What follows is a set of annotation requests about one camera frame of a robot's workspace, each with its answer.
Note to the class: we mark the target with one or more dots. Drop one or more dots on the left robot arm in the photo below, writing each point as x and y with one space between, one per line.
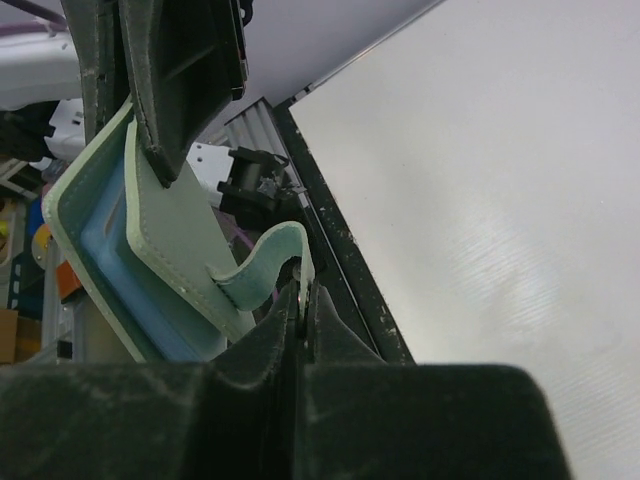
64 75

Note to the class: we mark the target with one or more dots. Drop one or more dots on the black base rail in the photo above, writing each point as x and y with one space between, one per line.
275 178

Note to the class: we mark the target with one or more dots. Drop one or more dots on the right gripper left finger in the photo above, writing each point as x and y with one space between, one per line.
223 419

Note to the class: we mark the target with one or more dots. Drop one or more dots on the blue card sleeve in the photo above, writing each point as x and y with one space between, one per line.
175 328

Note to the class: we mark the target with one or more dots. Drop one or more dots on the grey-green card holder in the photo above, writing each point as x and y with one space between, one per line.
173 231

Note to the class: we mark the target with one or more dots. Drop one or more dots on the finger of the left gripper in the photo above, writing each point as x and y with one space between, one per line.
186 61
97 35

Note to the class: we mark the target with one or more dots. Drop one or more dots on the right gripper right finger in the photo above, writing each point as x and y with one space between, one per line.
360 417

